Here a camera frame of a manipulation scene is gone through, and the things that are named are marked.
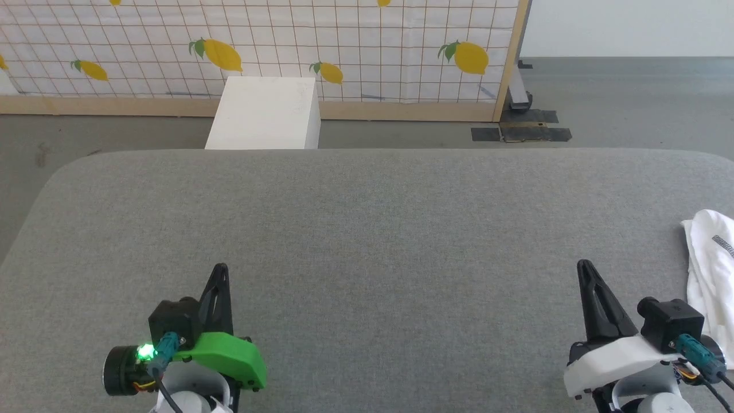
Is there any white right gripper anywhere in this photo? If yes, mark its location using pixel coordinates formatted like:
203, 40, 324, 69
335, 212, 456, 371
563, 259, 680, 400

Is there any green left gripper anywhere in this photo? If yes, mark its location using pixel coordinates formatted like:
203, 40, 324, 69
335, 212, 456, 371
103, 263, 268, 398

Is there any white garment with black trim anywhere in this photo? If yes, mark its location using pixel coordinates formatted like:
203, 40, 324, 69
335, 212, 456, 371
680, 209, 734, 371

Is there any white box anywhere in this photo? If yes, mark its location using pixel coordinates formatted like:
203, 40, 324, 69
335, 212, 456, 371
204, 76, 322, 150

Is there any long black floor tape strip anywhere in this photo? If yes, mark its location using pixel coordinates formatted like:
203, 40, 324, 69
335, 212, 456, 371
471, 126, 573, 143

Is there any short black floor tape patch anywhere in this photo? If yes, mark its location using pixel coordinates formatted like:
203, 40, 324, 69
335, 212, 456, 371
500, 108, 559, 124

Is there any grey metal partition stand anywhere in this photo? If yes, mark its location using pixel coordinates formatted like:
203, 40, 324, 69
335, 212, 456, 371
507, 56, 534, 111

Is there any lemon print grid partition panel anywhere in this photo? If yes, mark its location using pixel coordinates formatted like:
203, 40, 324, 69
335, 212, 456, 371
0, 0, 532, 123

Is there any left camera cable teal connector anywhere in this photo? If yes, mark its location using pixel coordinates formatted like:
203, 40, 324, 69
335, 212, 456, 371
150, 331, 185, 413

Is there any camera cable teal connector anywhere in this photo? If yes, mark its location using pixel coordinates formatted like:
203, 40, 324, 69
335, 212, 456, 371
150, 331, 185, 413
675, 334, 734, 399

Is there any right camera cable teal connector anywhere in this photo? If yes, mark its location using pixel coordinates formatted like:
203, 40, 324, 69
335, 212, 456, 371
675, 334, 734, 399

